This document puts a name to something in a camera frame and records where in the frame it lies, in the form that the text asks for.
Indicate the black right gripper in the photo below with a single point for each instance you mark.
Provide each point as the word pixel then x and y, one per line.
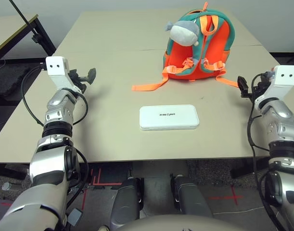
pixel 256 87

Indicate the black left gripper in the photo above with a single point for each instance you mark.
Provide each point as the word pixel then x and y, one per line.
pixel 78 80

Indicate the orange and teal backpack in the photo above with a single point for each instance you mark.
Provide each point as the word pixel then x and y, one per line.
pixel 182 62

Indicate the white pencil case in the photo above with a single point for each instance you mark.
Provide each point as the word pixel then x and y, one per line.
pixel 168 120

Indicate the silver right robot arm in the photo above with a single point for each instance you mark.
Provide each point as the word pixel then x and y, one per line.
pixel 281 120

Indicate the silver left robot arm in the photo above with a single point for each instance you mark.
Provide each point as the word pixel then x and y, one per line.
pixel 53 166

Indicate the black pole with clamp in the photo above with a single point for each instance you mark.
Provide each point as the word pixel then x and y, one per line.
pixel 36 38

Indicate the black foam floor mat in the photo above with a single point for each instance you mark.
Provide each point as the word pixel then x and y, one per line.
pixel 9 79

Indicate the black framed side table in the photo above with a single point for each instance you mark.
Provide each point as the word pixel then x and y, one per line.
pixel 7 31

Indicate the grey right robot leg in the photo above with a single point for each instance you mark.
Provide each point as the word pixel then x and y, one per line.
pixel 190 197

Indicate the grey robot leg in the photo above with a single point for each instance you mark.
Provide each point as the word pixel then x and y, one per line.
pixel 126 202
pixel 190 197

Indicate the grey left robot leg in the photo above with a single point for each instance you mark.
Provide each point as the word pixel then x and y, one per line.
pixel 126 202

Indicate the grey round floor foot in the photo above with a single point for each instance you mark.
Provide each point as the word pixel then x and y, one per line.
pixel 6 185

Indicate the grey floor pedal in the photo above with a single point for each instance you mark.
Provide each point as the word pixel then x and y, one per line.
pixel 74 216

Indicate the beige robot torso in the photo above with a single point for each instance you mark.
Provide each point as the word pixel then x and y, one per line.
pixel 185 223

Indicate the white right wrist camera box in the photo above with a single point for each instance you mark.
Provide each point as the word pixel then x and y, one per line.
pixel 284 75

